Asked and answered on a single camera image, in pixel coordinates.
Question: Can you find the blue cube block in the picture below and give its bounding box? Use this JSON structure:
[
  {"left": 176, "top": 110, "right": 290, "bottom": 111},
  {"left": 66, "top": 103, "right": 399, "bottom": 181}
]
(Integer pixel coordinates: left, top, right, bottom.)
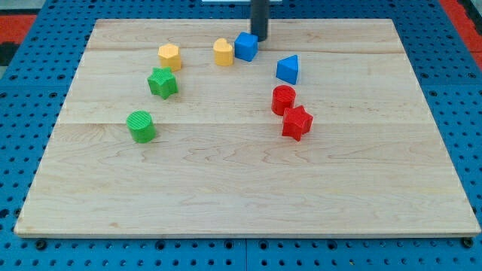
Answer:
[{"left": 234, "top": 32, "right": 258, "bottom": 62}]

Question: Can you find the wooden board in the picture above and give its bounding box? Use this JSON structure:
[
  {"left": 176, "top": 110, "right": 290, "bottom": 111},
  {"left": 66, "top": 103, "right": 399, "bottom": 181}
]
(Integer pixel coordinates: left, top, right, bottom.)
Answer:
[{"left": 14, "top": 19, "right": 480, "bottom": 239}]

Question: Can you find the red cylinder block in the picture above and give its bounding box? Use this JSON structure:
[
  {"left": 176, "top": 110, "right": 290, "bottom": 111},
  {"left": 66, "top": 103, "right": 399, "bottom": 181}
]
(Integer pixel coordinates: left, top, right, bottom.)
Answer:
[{"left": 271, "top": 85, "right": 296, "bottom": 116}]

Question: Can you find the green star block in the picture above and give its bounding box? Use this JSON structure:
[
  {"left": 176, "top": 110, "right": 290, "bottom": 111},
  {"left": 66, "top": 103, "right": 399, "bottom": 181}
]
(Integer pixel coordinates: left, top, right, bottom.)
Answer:
[{"left": 147, "top": 67, "right": 178, "bottom": 99}]

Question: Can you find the green cylinder block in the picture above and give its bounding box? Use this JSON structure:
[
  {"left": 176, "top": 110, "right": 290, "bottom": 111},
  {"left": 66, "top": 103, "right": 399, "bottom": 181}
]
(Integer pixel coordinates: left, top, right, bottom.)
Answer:
[{"left": 126, "top": 111, "right": 156, "bottom": 143}]

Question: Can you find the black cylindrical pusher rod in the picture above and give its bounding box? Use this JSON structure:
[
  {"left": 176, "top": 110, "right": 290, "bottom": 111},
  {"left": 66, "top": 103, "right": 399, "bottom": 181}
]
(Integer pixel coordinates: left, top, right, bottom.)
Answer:
[{"left": 250, "top": 0, "right": 270, "bottom": 42}]

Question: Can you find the red star block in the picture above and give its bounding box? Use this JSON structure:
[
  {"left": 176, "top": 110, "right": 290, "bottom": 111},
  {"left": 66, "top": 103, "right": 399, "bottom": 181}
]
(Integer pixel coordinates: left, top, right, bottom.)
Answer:
[{"left": 282, "top": 105, "right": 313, "bottom": 141}]

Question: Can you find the yellow hexagon block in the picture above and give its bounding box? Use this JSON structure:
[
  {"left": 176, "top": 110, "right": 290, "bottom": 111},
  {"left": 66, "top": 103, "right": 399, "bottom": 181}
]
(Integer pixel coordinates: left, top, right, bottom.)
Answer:
[{"left": 157, "top": 44, "right": 182, "bottom": 72}]

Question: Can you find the yellow heart block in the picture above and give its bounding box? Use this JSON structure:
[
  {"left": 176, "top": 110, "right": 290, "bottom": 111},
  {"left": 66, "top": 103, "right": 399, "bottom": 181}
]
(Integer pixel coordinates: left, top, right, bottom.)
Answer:
[{"left": 213, "top": 38, "right": 234, "bottom": 66}]

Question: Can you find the blue triangle block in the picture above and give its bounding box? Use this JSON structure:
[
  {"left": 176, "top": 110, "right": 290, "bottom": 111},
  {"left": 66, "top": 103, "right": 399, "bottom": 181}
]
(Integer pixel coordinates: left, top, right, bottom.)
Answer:
[{"left": 276, "top": 55, "right": 299, "bottom": 85}]

